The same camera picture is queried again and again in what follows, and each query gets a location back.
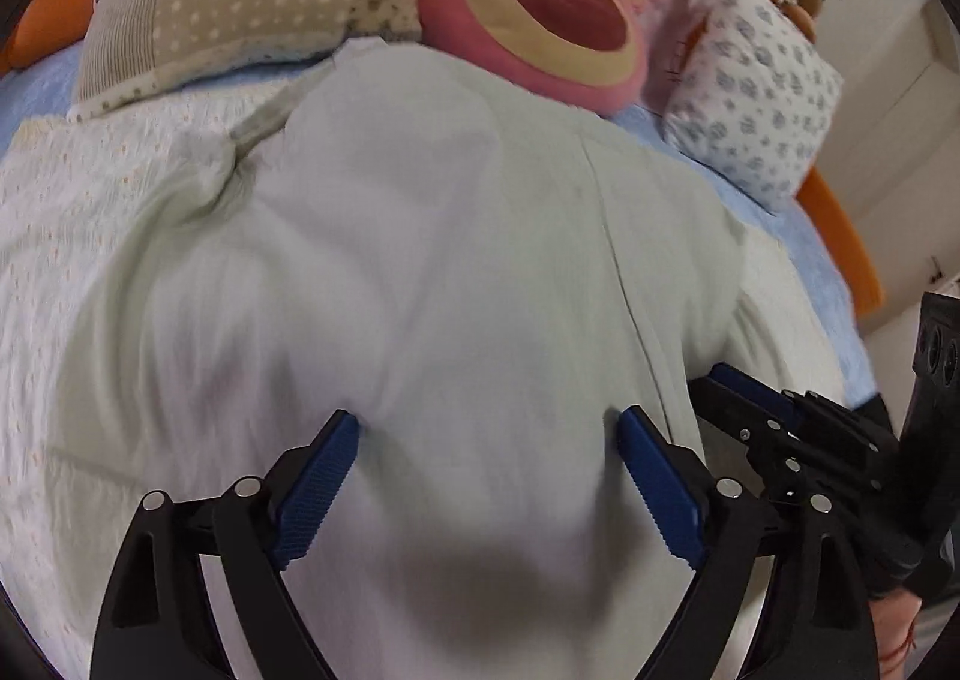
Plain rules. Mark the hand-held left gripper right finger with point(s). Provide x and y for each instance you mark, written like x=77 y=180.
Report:
x=660 y=492

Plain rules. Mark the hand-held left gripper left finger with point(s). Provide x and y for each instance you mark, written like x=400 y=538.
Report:
x=315 y=492

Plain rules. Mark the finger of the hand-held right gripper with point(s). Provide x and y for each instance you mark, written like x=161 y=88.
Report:
x=750 y=384
x=724 y=410

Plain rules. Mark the pale green hooded jacket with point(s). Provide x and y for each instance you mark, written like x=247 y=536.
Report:
x=450 y=275

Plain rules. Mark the person's right forearm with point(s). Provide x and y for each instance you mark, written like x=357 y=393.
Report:
x=896 y=639

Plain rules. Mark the light blue quilted bed sheet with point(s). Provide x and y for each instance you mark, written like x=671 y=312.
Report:
x=810 y=260

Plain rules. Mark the white floral pillow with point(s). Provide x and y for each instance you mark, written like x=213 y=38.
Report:
x=757 y=95

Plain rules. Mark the white daisy blanket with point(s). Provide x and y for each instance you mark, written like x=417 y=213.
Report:
x=60 y=238

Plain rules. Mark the pink bear plush cushion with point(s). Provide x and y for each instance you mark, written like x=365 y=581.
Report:
x=540 y=5

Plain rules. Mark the orange bed headboard cushions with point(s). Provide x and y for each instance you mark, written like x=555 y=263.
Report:
x=45 y=28

